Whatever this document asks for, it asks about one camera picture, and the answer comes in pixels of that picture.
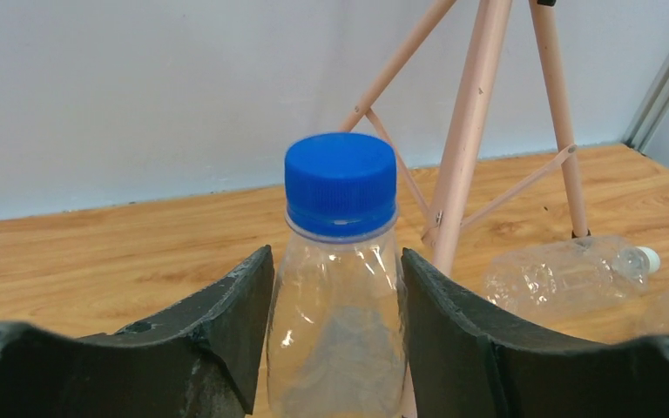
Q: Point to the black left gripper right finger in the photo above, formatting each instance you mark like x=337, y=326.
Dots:
x=470, y=358

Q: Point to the Pepsi bottle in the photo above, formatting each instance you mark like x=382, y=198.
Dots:
x=336, y=344

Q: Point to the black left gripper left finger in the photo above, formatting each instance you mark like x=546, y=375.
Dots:
x=199, y=357

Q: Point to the blue bottle cap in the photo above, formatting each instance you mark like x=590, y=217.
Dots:
x=340, y=184

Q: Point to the pink music stand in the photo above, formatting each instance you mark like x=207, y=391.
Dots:
x=444, y=215

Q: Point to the clear bottle white cap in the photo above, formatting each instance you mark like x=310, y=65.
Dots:
x=563, y=279

